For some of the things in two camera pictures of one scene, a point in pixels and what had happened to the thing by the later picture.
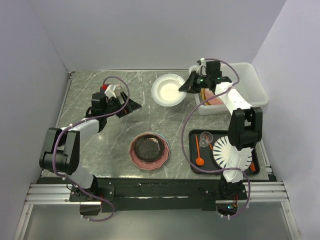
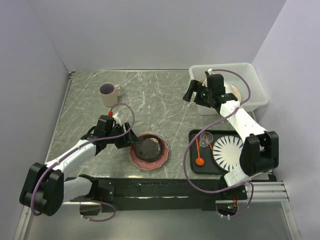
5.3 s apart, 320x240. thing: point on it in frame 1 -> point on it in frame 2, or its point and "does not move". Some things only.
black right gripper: x=189 y=86 -> x=195 y=86
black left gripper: x=130 y=106 -> x=127 y=140
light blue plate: x=168 y=146 does not move
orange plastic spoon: x=199 y=161 does not move
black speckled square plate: x=148 y=148 does not move
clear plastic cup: x=205 y=138 does not move
